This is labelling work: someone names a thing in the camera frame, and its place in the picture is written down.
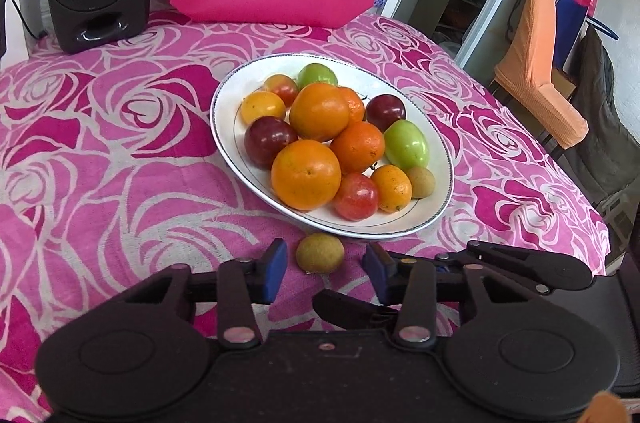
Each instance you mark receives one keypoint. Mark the orange cloth covered chair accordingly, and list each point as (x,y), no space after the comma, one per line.
(535,53)

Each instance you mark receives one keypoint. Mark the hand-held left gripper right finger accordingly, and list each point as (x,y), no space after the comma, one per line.
(377,273)

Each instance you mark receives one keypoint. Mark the green jujube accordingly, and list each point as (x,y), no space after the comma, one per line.
(406,144)
(317,74)

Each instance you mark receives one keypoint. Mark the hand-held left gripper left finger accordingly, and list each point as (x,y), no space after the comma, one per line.
(274,275)

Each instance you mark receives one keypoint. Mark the white plate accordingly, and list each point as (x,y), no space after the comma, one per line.
(227,118)

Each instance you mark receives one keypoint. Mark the pink rose pattern tablecloth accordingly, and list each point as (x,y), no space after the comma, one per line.
(100,153)

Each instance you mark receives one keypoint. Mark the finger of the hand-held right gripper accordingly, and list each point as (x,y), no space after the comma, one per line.
(350,310)
(525,265)

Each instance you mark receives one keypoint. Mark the dark hanging garment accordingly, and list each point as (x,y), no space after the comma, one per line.
(600,113)

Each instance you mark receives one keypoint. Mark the tangerine with leafy stem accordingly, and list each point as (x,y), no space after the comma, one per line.
(356,105)

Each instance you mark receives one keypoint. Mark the small green-brown kiwi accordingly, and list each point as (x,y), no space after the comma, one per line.
(421,183)
(320,253)

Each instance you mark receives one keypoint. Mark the blue shopping bag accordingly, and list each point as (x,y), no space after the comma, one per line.
(570,28)

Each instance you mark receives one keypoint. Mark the small red tomato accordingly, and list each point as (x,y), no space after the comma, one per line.
(356,196)
(280,88)

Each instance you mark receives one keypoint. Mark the person's right hand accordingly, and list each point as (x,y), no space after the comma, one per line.
(605,410)

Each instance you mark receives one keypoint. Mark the yellow kumquat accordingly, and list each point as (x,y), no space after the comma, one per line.
(391,189)
(261,108)

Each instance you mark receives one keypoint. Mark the dark red passion fruit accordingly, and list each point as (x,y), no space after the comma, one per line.
(385,112)
(267,142)

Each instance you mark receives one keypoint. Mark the orange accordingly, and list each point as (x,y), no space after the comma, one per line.
(306,174)
(320,112)

